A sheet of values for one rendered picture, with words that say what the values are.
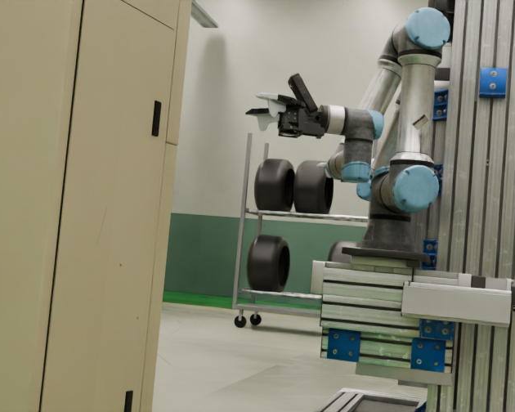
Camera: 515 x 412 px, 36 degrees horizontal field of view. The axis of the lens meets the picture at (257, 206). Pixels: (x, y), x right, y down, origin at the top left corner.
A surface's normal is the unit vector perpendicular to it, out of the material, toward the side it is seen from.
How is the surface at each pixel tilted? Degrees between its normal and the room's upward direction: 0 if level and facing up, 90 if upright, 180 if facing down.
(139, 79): 90
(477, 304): 90
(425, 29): 82
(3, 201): 90
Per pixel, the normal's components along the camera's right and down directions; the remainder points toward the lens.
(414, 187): 0.16, 0.07
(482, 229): -0.26, -0.09
